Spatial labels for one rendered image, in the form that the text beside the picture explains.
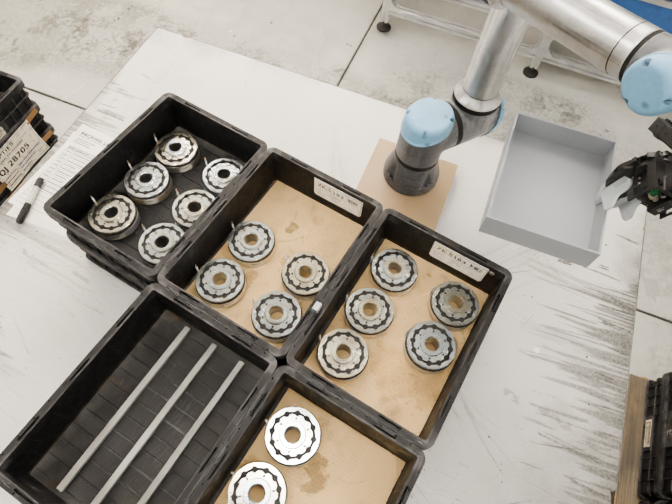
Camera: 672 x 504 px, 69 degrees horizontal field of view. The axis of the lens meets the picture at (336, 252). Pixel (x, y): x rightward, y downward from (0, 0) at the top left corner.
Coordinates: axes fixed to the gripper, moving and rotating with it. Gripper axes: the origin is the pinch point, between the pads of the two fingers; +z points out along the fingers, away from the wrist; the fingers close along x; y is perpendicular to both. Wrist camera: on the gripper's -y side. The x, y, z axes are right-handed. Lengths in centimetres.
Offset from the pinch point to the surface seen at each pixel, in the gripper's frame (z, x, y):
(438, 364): 26.4, -11.8, 33.2
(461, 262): 23.2, -13.6, 11.4
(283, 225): 41, -50, 12
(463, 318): 25.5, -9.1, 22.0
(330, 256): 37, -38, 16
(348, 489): 32, -21, 60
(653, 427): 65, 86, 9
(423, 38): 118, -17, -170
